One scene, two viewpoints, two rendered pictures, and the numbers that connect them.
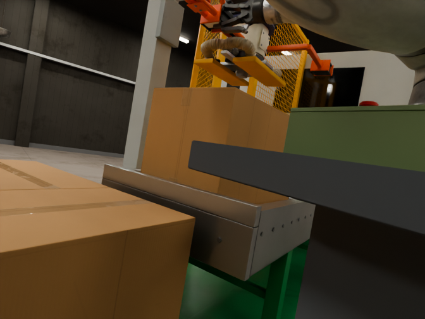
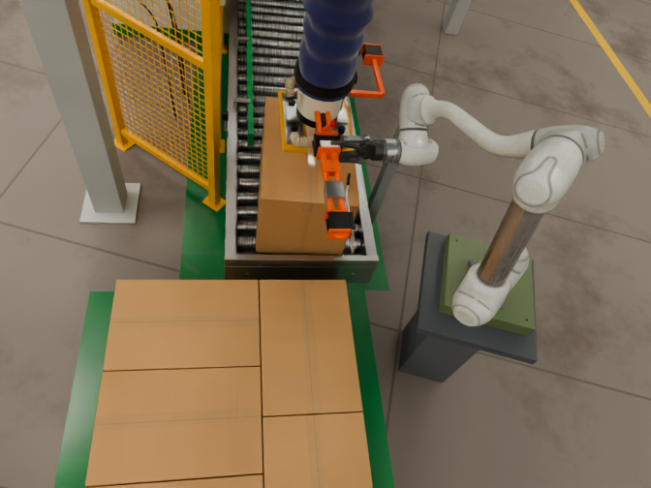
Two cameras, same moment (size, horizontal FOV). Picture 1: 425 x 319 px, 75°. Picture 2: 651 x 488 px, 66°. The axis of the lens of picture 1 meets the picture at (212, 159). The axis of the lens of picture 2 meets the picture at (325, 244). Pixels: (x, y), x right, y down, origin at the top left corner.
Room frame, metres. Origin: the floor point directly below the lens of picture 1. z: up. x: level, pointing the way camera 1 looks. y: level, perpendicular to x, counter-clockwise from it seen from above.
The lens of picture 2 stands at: (0.17, 1.07, 2.50)
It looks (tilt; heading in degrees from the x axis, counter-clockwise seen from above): 55 degrees down; 307
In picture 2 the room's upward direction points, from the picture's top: 17 degrees clockwise
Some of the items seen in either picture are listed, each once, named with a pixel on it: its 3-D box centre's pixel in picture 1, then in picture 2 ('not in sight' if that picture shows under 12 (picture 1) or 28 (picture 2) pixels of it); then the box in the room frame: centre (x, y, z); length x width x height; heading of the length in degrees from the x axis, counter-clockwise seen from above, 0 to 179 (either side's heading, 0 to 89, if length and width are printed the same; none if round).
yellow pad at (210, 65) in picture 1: (224, 70); (293, 117); (1.30, 0.01, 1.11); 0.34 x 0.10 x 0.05; 147
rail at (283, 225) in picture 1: (330, 208); (341, 104); (1.74, -0.79, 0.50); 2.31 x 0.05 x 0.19; 146
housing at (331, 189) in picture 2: not in sight; (333, 193); (0.85, 0.19, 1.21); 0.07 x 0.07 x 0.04; 57
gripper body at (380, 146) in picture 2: (253, 11); (370, 150); (0.93, -0.05, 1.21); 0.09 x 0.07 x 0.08; 57
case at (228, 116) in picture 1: (227, 150); (303, 178); (1.24, -0.06, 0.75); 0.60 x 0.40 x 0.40; 142
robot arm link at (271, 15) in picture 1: (275, 8); (388, 150); (0.89, -0.12, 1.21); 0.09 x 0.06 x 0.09; 147
